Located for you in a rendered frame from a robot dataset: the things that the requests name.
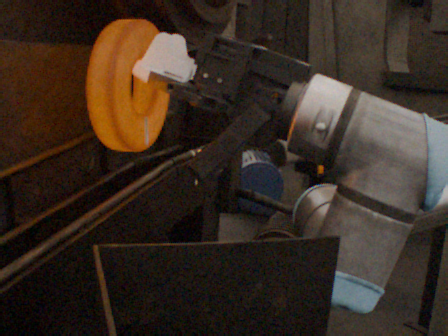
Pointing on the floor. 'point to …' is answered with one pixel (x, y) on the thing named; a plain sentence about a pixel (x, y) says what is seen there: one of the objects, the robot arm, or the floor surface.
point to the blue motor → (259, 182)
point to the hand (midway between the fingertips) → (133, 68)
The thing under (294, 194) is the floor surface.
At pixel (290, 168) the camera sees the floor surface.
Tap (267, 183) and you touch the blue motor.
